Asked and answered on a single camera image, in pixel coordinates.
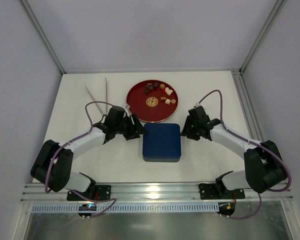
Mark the dark chocolate piece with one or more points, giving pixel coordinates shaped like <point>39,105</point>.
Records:
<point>146,92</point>

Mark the round red tray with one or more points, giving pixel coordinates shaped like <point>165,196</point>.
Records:
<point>149,108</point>

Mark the blue chocolate box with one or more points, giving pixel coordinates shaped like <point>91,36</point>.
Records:
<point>161,160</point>

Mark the blue box lid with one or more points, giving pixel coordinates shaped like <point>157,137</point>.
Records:
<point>163,140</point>

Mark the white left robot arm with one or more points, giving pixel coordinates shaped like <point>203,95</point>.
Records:
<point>53,165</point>

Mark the controller board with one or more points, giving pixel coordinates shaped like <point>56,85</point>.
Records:
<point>226,209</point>
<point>87,210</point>

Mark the white heart chocolate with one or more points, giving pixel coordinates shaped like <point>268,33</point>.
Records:
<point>167,89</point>

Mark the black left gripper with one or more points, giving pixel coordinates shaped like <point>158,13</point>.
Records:
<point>132,127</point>

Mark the white cube chocolate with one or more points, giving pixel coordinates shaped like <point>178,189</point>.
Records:
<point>167,101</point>

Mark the right controller board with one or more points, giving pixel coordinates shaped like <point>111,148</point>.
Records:
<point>226,209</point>

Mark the aluminium right frame post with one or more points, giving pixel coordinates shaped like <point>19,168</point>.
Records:
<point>269,21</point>

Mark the aluminium front rail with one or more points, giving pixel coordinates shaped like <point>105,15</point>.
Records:
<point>124,192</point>

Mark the caramel round chocolate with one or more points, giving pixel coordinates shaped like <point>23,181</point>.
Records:
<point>162,86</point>

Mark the left controller board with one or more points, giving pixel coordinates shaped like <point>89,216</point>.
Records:
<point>87,210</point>

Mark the aluminium rail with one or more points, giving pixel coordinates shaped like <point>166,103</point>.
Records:
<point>245,100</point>
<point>124,192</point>

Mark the aluminium left frame post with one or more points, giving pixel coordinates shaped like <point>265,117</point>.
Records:
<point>41,33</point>

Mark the aluminium right side rail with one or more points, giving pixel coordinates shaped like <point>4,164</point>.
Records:
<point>245,100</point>

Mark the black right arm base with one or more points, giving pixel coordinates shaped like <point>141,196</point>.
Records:
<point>217,191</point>

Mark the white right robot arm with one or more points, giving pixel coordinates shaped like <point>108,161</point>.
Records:
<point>263,165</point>

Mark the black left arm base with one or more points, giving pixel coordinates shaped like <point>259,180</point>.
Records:
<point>94,192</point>

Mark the slotted cable duct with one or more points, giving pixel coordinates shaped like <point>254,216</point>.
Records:
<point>122,207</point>

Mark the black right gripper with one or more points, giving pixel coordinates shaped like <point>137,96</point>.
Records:
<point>190,130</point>

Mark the cream square chocolate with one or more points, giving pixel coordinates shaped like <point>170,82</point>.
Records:
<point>169,92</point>

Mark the aluminium frame post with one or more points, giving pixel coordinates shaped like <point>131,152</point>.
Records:
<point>269,21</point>
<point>41,33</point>

